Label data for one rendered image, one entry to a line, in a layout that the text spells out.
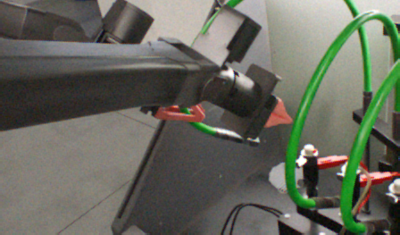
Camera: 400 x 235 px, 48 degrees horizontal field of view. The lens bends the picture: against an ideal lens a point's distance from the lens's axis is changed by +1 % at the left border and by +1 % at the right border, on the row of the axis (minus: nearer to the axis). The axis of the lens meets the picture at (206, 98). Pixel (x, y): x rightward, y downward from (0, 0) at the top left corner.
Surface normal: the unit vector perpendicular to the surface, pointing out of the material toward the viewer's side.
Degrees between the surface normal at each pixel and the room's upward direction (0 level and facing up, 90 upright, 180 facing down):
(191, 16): 90
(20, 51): 37
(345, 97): 90
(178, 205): 90
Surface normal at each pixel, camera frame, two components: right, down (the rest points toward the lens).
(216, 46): -0.36, -0.07
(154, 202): 0.69, 0.26
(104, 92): 0.80, 0.48
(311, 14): -0.71, 0.44
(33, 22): 0.25, 0.07
